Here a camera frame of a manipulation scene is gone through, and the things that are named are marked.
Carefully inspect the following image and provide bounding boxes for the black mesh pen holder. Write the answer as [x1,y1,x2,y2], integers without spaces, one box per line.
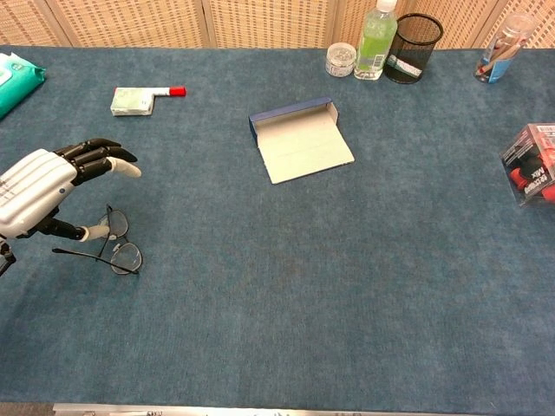
[383,13,445,85]

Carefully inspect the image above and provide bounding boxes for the open blue cardboard box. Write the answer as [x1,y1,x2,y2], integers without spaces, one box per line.
[248,96,356,185]

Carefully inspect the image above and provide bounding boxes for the red and black object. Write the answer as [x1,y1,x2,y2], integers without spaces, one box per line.
[499,123,555,208]

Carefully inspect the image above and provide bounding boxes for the wire-frame eyeglasses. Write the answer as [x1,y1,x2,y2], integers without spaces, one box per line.
[51,204,144,276]

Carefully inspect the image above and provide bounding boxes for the clear jar of clips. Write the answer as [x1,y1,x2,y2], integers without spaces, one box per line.
[324,42,357,79]

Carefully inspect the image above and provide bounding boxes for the small white card box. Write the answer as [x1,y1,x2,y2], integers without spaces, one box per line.
[109,87,154,117]

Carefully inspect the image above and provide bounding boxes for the green liquid plastic bottle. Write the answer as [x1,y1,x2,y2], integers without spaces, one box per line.
[354,0,399,81]

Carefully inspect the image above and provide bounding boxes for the white metal table rail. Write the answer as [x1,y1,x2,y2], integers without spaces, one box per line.
[51,402,361,416]

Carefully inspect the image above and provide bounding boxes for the clear tube with pencils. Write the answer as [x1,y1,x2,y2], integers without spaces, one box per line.
[473,12,538,85]

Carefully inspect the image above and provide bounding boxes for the wicker folding screen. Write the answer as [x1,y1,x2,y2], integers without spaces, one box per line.
[0,0,555,51]

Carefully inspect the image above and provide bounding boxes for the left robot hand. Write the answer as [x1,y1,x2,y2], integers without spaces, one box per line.
[0,137,143,242]

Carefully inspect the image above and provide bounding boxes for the blue felt table cloth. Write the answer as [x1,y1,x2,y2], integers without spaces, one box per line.
[0,45,555,411]

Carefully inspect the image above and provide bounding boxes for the green wet wipes pack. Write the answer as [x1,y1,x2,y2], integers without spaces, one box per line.
[0,51,47,121]

